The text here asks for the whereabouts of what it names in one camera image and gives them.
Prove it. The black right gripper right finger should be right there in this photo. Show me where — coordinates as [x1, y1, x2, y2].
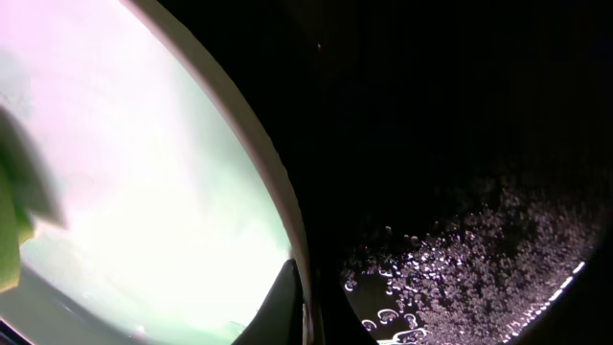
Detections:
[316, 268, 377, 345]

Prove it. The mint plate front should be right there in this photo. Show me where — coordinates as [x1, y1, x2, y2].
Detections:
[1, 0, 314, 345]

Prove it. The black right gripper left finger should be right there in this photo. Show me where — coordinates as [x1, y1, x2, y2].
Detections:
[232, 259, 304, 345]

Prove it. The green yellow sponge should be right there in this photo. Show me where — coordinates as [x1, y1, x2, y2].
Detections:
[1, 107, 66, 292]

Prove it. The black round tray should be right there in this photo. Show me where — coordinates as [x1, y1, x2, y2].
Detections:
[156, 1, 612, 344]

